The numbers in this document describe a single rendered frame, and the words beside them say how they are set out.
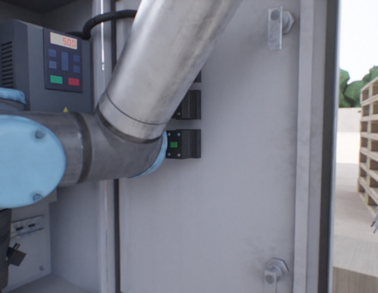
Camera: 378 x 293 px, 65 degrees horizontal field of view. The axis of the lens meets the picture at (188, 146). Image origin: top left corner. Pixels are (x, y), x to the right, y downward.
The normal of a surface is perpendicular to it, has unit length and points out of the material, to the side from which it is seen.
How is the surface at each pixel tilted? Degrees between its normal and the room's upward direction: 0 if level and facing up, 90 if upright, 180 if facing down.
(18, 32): 90
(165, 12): 108
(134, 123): 126
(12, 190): 103
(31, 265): 90
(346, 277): 90
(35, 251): 90
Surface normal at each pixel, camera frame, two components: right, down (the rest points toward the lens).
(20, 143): 0.59, 0.29
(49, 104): 0.83, 0.04
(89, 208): -0.57, 0.06
